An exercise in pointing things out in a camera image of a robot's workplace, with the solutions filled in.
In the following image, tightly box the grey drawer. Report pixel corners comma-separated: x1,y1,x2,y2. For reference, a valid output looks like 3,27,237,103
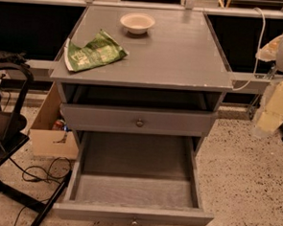
54,132,214,226
60,103,218,137

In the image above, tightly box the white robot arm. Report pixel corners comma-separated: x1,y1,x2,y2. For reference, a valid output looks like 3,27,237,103
251,34,283,138

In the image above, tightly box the grey wooden drawer cabinet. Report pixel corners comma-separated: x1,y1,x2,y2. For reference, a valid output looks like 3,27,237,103
45,2,239,150

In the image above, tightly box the grey top drawer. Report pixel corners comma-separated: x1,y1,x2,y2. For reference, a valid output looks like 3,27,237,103
60,103,218,137

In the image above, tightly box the green chip bag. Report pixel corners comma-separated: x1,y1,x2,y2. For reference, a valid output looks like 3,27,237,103
63,30,128,73

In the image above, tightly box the red soda can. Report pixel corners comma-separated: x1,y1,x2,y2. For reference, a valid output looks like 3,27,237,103
52,120,65,131

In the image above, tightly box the white paper bowl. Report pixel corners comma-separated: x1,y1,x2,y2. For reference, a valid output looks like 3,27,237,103
120,12,154,35

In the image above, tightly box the cardboard box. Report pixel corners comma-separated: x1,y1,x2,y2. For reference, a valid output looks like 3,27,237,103
30,83,79,160

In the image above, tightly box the metal diagonal strut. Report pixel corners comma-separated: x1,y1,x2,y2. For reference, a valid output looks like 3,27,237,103
247,63,277,120

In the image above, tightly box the grey horizontal rail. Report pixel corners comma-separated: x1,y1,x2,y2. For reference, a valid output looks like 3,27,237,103
27,60,283,94

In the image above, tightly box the black floor cable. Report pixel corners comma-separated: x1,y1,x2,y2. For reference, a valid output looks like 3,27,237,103
4,153,74,226

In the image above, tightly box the black chair frame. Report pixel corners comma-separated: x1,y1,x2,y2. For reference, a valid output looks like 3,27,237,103
0,51,72,226

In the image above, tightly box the white hanging cable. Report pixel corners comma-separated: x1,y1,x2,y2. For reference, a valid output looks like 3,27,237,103
232,6,268,94

